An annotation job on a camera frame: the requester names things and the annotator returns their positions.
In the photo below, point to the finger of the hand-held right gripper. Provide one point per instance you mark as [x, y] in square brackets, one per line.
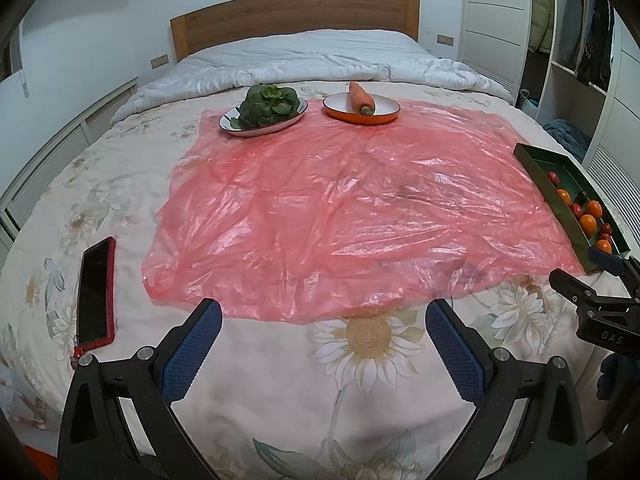
[602, 259]
[570, 285]

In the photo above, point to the person's right hand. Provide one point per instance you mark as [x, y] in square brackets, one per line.
[609, 375]

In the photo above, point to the orange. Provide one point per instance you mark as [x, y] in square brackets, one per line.
[587, 222]
[604, 246]
[594, 207]
[563, 195]

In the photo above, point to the pink plastic sheet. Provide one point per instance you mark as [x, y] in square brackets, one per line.
[325, 210]

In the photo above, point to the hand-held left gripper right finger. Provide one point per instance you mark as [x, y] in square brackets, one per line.
[455, 355]

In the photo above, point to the small pale bag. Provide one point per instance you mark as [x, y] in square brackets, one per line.
[529, 107]

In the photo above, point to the pale green jacket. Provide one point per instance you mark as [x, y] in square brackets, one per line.
[541, 15]

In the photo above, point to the wall socket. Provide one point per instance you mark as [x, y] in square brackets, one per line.
[160, 61]
[445, 40]

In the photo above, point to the white wardrobe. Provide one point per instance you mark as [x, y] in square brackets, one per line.
[490, 10]

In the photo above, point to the phone in red case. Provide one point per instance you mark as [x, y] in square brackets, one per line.
[95, 290]

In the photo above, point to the dark green tray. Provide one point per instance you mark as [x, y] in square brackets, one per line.
[545, 160]

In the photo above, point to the wooden headboard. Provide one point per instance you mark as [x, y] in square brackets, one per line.
[300, 15]

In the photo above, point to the white plate with blue rim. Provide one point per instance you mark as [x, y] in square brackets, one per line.
[230, 122]

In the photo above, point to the carrot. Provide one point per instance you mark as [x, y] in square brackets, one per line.
[360, 97]

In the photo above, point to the white duvet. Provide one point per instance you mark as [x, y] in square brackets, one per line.
[325, 55]

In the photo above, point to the orange plate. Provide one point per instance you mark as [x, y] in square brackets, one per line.
[387, 106]

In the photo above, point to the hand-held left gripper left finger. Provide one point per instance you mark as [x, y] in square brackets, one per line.
[192, 355]

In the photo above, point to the dark printed hanging garment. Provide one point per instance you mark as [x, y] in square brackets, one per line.
[597, 45]

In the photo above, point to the blue blanket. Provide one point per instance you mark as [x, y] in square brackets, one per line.
[567, 135]

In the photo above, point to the green leafy vegetable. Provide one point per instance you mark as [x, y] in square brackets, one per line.
[265, 105]

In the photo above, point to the dark plum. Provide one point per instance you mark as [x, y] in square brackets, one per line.
[581, 196]

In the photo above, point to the grey blue hanging garment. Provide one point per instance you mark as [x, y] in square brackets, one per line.
[570, 25]

